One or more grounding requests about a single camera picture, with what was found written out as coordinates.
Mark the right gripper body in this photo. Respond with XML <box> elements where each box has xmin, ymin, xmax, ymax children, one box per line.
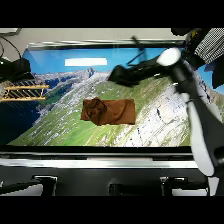
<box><xmin>107</xmin><ymin>64</ymin><xmax>142</xmax><ymax>87</ymax></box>

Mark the brown garment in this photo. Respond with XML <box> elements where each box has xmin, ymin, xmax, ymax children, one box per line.
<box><xmin>80</xmin><ymin>96</ymin><xmax>137</xmax><ymax>127</ymax></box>

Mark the checked shirt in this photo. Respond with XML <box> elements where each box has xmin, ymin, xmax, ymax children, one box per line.
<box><xmin>194</xmin><ymin>28</ymin><xmax>224</xmax><ymax>65</ymax></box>

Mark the black garment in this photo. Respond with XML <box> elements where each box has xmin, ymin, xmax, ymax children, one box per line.
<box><xmin>210</xmin><ymin>62</ymin><xmax>224</xmax><ymax>90</ymax></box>

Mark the silver frame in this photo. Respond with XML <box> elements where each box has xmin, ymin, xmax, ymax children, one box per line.
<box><xmin>0</xmin><ymin>151</ymin><xmax>214</xmax><ymax>197</ymax></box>

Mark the black cable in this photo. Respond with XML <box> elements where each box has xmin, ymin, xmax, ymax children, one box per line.
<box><xmin>0</xmin><ymin>35</ymin><xmax>24</xmax><ymax>62</ymax></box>

